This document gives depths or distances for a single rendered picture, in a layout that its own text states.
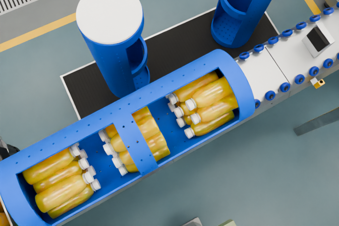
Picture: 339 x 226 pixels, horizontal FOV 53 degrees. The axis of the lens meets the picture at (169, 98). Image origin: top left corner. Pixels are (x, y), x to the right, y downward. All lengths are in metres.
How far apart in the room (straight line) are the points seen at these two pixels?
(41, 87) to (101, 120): 1.46
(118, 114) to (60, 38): 1.60
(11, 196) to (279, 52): 1.20
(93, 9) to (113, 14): 0.09
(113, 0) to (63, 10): 1.28
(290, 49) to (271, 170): 1.06
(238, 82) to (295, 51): 0.51
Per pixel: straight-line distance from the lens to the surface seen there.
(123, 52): 1.52
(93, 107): 2.29
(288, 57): 1.62
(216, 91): 1.21
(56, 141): 1.19
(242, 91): 1.19
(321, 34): 1.54
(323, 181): 2.57
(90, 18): 1.50
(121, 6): 1.50
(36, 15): 2.81
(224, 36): 2.44
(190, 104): 1.20
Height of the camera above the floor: 2.33
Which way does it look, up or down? 75 degrees down
